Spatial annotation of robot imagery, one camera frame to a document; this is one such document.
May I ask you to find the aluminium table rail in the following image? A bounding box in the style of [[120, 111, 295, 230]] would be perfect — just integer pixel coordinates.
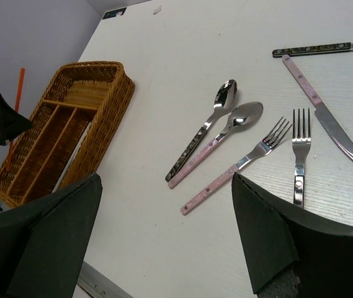
[[77, 261, 132, 298]]

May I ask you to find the dark handled fork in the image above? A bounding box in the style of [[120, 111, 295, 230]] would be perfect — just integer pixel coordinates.
[[292, 108, 311, 208]]

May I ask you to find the pink handled spoon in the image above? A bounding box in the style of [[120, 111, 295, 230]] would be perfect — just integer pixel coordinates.
[[168, 101, 264, 189]]

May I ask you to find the brown wicker cutlery tray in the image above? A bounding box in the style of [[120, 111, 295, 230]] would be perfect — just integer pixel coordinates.
[[0, 61, 135, 208]]

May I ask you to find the left blue table label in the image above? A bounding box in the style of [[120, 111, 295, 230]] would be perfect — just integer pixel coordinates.
[[102, 7, 127, 20]]

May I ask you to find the white chopstick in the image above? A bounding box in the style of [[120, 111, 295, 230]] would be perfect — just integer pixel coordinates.
[[52, 122, 92, 192]]

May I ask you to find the pink handled fork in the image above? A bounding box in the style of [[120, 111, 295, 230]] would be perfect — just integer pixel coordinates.
[[180, 117, 292, 215]]

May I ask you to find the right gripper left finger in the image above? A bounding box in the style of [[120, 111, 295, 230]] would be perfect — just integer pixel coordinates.
[[0, 173, 102, 297]]

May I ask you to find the dark handled spoon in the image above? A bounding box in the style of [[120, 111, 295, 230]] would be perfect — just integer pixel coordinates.
[[165, 79, 238, 182]]

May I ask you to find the orange chopstick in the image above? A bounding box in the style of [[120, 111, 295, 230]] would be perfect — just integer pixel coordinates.
[[6, 68, 25, 172]]

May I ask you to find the dark handled table knife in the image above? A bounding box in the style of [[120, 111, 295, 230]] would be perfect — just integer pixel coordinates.
[[272, 42, 353, 58]]

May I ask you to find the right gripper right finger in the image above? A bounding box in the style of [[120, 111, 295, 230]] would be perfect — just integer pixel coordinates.
[[231, 174, 353, 297]]

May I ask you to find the pink handled table knife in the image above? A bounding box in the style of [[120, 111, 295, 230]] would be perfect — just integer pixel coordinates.
[[282, 55, 353, 162]]

